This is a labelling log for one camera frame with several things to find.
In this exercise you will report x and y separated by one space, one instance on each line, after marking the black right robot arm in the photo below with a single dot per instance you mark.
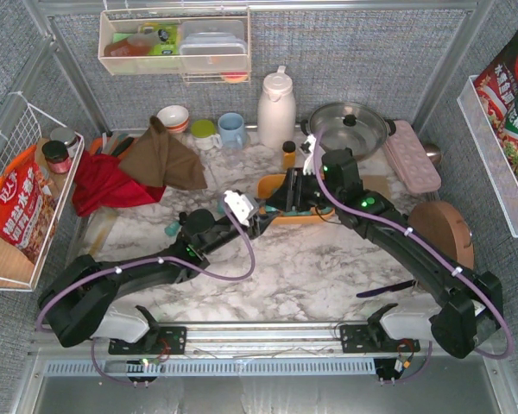
471 304

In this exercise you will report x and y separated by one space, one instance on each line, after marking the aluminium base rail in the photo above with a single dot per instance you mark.
123 336

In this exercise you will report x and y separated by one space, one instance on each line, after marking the orange plastic basket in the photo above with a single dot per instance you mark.
267 185

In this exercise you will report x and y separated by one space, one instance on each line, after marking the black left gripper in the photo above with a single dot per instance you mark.
262 218

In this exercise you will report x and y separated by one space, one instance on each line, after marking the orange bottle in rack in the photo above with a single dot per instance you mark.
134 45

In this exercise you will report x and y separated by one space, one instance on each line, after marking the blue mug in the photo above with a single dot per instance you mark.
231 128

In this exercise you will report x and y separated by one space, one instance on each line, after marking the steel pot with lid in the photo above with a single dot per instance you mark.
348 125

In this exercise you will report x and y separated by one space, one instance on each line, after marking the white mesh basket right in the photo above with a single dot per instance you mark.
497 168

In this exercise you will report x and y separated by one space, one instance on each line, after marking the red seasoning packet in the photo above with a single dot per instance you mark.
497 85

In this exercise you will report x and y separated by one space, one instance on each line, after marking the pink egg tray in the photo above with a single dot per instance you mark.
408 159

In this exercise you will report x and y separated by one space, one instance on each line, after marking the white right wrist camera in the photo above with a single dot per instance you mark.
311 163

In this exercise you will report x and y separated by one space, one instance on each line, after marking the clear plastic containers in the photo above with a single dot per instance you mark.
209 46

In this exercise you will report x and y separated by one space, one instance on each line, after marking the glass jar silver lid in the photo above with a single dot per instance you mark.
68 137

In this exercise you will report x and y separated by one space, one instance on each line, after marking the brown cloth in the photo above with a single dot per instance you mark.
157 159

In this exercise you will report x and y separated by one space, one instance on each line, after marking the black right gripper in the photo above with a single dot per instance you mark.
295 190

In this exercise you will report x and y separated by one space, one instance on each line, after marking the green package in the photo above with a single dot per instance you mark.
168 34

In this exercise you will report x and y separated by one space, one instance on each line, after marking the white wire basket left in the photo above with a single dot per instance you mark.
17 273

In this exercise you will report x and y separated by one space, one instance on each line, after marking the orange snack bag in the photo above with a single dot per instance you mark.
26 211

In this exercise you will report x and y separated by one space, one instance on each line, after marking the green lidded white cup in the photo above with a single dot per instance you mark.
205 136

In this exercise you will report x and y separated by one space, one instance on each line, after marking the white orange striped bowl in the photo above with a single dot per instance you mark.
175 118

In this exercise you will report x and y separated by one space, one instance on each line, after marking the round wooden board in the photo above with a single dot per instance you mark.
442 225

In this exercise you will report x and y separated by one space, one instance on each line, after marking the orange juice bottle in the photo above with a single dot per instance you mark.
288 155

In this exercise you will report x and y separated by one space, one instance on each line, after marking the steel round object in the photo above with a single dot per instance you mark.
433 153

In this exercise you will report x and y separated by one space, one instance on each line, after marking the white thermos jug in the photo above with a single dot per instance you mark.
276 111

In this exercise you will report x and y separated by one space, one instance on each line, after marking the red jar black lid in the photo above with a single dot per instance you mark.
57 157

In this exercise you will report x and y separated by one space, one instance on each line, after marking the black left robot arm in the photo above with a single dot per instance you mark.
75 303

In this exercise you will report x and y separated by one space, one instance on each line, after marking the cream wall rack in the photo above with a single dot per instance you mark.
119 24

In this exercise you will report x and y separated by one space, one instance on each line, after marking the red cloth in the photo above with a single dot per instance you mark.
101 183

